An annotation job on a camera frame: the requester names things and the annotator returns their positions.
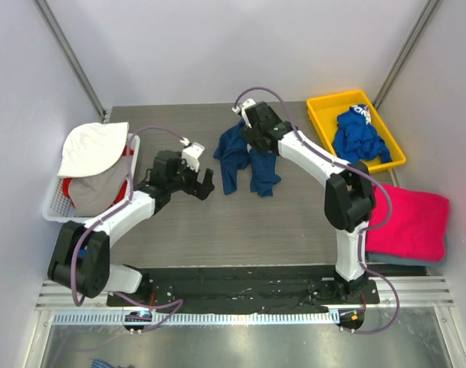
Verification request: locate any dark blue mickey t shirt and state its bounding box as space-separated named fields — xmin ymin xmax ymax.
xmin=213 ymin=120 xmax=281 ymax=198

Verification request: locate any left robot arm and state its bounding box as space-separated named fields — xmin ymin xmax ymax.
xmin=48 ymin=143 xmax=215 ymax=306

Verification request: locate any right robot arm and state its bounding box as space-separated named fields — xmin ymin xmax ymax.
xmin=232 ymin=99 xmax=376 ymax=303

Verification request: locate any red t shirt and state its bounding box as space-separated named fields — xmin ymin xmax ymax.
xmin=61 ymin=178 xmax=128 ymax=210

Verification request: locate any yellow plastic tray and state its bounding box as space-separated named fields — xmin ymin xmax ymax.
xmin=307 ymin=90 xmax=406 ymax=173

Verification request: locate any white t shirt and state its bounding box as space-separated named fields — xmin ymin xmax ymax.
xmin=57 ymin=122 xmax=129 ymax=178

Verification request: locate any royal blue t shirt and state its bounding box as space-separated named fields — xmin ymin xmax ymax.
xmin=332 ymin=104 xmax=392 ymax=164

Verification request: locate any white plastic laundry basket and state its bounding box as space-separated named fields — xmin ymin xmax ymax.
xmin=42 ymin=135 xmax=140 ymax=223

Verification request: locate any grey folded t shirt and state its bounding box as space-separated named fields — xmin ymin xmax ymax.
xmin=365 ymin=231 xmax=447 ymax=268

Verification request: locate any pink folded t shirt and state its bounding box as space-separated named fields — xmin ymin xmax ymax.
xmin=366 ymin=184 xmax=450 ymax=263

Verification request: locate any checkered cloth bottom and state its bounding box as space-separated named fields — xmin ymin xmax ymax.
xmin=90 ymin=359 xmax=133 ymax=368

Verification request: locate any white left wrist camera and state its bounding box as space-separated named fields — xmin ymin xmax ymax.
xmin=179 ymin=137 xmax=205 ymax=172

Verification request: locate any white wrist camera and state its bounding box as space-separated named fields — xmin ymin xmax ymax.
xmin=231 ymin=98 xmax=257 ymax=127
xmin=179 ymin=137 xmax=205 ymax=172

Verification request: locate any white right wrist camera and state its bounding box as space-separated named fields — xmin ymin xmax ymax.
xmin=231 ymin=98 xmax=257 ymax=127

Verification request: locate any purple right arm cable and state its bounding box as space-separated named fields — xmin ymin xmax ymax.
xmin=234 ymin=87 xmax=402 ymax=337

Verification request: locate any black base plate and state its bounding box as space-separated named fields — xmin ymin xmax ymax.
xmin=106 ymin=266 xmax=382 ymax=314

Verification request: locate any aluminium frame post left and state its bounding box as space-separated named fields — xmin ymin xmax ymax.
xmin=33 ymin=0 xmax=107 ymax=122

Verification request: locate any aluminium frame post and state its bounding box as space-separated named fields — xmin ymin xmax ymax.
xmin=33 ymin=0 xmax=107 ymax=122
xmin=372 ymin=0 xmax=443 ymax=110

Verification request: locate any slotted cable duct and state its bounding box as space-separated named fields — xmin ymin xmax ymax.
xmin=52 ymin=309 xmax=340 ymax=327

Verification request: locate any aluminium frame post right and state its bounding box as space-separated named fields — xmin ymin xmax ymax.
xmin=372 ymin=0 xmax=443 ymax=110

